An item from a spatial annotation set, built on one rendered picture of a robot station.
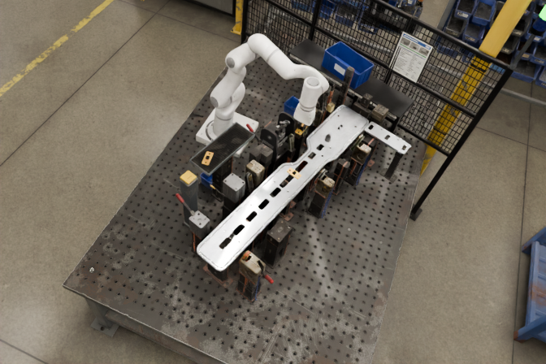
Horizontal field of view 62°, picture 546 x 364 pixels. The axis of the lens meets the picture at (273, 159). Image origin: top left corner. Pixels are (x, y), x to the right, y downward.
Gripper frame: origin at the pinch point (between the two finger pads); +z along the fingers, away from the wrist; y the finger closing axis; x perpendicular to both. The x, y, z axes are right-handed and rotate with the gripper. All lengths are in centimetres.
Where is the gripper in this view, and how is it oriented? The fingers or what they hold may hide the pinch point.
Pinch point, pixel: (301, 126)
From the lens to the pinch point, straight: 241.8
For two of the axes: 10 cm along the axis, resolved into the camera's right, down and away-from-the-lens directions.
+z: -1.2, 6.0, 7.9
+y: 8.5, 4.8, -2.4
